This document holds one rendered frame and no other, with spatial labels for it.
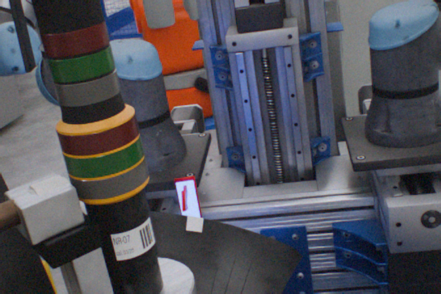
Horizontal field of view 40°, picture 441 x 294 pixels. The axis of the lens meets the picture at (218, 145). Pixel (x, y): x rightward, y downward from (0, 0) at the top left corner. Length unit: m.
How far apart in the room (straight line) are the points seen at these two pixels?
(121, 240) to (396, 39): 0.79
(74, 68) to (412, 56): 0.82
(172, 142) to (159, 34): 3.12
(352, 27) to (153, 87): 1.20
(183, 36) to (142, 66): 3.17
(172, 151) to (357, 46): 1.20
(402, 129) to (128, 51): 0.50
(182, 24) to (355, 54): 2.21
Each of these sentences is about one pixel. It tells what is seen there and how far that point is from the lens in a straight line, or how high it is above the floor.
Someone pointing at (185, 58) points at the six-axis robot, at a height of 0.48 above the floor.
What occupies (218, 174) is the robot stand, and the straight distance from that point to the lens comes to 1.30.
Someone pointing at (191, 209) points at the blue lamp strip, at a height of 1.15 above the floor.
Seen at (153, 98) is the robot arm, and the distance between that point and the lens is 1.12.
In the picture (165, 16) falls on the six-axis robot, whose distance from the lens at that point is 4.18.
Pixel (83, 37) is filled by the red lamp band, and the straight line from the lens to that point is 0.31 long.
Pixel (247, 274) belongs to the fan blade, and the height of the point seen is 1.18.
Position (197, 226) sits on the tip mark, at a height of 1.19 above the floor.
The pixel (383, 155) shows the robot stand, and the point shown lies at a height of 1.04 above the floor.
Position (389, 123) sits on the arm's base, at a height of 1.08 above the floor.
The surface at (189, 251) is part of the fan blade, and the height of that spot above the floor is 1.19.
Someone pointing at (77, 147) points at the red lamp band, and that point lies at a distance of 0.32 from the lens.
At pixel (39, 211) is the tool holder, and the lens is 0.32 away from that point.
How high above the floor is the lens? 1.50
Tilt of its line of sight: 22 degrees down
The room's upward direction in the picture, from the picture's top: 10 degrees counter-clockwise
